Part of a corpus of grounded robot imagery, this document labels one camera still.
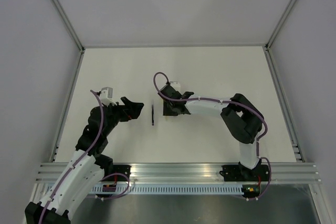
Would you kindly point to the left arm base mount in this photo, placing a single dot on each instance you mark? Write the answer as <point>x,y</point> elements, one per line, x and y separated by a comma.
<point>121,173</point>

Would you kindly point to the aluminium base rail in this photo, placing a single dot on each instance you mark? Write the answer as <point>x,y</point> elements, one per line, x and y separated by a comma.
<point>193,173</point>

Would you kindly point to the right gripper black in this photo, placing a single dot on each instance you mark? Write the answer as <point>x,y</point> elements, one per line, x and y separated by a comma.
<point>166,112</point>

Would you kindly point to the right frame post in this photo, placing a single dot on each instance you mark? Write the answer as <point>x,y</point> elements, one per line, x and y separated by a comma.
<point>283,18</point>

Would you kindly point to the left frame post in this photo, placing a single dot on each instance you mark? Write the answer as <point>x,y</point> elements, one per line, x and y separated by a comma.
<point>69,27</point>

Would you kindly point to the purple ink refill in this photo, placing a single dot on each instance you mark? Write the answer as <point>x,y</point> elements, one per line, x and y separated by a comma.
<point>152,115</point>

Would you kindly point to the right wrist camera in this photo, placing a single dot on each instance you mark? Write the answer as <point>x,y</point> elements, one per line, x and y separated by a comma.
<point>175,85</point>

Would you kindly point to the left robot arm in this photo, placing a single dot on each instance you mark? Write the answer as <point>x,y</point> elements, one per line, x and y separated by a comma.
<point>87,166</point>

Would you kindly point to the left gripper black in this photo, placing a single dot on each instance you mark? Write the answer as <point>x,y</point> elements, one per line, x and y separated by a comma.
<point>130,110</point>

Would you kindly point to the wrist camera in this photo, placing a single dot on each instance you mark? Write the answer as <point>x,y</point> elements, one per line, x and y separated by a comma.
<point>105,96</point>
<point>175,85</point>

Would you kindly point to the slotted cable duct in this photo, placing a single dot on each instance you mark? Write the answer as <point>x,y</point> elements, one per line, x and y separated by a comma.
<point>161,189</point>

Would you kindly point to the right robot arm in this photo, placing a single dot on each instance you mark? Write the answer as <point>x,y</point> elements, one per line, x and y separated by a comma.
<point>242,119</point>

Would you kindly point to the frame post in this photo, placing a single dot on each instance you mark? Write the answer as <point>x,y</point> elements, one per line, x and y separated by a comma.
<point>69,27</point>
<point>283,18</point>

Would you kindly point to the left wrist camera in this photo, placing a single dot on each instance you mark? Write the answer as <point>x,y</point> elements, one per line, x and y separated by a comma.
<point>105,96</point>

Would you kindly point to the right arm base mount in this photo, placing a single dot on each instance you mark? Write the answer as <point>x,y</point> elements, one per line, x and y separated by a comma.
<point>236,172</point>

